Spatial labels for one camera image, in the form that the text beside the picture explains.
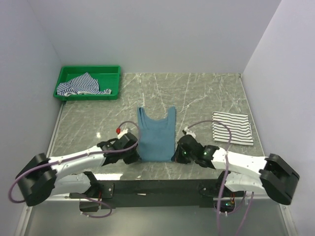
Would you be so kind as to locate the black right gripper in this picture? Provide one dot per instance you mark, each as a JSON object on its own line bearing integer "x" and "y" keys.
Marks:
{"x": 177, "y": 157}

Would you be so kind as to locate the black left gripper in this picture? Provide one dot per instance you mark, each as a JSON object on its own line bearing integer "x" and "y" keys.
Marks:
{"x": 135, "y": 158}

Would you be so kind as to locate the teal tank top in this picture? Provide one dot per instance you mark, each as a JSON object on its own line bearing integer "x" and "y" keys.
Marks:
{"x": 157, "y": 142}

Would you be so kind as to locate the black white striped tank top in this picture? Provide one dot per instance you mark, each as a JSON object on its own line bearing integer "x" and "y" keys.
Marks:
{"x": 239, "y": 126}

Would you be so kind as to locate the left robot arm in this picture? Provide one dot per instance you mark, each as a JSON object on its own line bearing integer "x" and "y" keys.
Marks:
{"x": 44, "y": 176}

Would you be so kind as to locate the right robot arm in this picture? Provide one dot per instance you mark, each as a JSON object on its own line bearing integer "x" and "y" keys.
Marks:
{"x": 270, "y": 175}

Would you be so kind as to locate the navy white striped tank top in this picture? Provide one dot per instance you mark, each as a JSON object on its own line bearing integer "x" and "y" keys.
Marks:
{"x": 83, "y": 84}

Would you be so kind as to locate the black base beam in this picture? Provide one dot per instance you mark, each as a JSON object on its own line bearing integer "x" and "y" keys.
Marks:
{"x": 158, "y": 193}

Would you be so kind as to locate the green plastic bin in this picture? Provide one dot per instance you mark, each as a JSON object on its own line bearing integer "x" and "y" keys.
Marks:
{"x": 108, "y": 77}

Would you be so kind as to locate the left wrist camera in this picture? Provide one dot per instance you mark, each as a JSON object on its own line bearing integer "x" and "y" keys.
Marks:
{"x": 120, "y": 132}

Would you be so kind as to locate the aluminium rail frame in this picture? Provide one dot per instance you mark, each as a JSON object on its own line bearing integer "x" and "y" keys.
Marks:
{"x": 223, "y": 204}

